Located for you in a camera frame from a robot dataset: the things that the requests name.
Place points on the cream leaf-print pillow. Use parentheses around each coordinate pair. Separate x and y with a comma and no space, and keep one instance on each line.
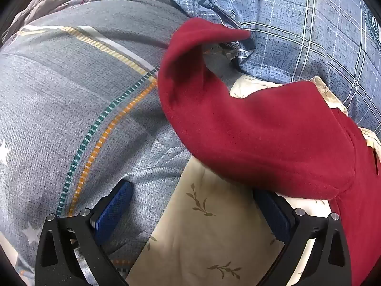
(193,244)

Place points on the grey striped star bedsheet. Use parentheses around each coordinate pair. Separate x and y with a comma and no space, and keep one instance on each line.
(74,95)

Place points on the dark red fleece garment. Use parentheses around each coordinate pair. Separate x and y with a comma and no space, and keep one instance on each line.
(253,131)

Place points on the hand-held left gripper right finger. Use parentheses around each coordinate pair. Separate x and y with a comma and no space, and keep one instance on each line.
(272,214)

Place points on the blue plaid pillow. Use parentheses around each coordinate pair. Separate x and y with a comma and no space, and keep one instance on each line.
(297,35)

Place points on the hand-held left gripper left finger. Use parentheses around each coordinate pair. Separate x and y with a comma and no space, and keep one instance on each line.
(115,204)

